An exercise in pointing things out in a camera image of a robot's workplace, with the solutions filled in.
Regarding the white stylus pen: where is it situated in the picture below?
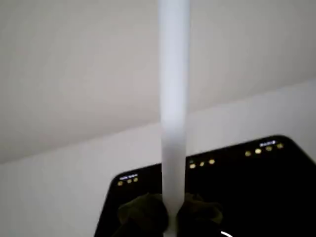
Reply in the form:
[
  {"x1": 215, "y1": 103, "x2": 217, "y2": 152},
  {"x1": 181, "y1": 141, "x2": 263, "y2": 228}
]
[{"x1": 158, "y1": 0, "x2": 192, "y2": 237}]

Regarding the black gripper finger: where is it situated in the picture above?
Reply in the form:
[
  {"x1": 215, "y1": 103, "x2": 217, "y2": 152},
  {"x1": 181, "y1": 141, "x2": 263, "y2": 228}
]
[
  {"x1": 116, "y1": 193, "x2": 171, "y2": 237},
  {"x1": 176, "y1": 194, "x2": 224, "y2": 237}
]

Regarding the black screen silver tablet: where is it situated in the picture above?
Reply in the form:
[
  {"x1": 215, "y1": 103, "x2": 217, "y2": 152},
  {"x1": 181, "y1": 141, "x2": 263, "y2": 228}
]
[{"x1": 93, "y1": 134, "x2": 316, "y2": 237}]

